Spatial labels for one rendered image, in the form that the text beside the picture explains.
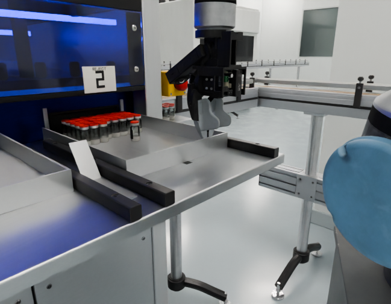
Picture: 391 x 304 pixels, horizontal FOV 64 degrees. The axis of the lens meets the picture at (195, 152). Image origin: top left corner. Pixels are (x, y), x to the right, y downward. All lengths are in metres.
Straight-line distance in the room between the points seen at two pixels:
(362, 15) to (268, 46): 7.89
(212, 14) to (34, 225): 0.42
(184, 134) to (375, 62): 1.39
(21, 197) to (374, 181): 0.41
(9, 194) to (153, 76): 0.54
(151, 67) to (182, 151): 0.36
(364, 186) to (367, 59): 1.70
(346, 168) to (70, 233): 0.30
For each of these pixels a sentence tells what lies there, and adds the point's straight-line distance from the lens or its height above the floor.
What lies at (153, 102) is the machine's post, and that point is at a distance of 0.89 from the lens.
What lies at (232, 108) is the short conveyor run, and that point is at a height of 0.86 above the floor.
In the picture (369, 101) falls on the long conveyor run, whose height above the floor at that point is 0.91.
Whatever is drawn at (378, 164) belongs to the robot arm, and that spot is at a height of 0.99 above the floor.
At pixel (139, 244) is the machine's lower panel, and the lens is 1.00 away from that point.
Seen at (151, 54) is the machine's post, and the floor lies 1.08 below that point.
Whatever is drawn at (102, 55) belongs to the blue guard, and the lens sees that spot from 0.80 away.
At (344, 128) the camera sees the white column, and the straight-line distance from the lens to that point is 2.03.
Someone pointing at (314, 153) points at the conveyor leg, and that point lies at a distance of 1.49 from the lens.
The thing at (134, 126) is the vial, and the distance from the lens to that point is 0.73.
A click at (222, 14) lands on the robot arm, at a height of 1.14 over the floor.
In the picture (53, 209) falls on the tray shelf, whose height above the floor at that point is 0.88.
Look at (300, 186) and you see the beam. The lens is 1.54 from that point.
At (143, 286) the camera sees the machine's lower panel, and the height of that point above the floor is 0.37.
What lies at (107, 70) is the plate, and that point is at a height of 1.04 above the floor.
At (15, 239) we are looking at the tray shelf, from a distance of 0.41.
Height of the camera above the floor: 1.07
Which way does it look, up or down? 17 degrees down
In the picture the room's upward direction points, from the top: straight up
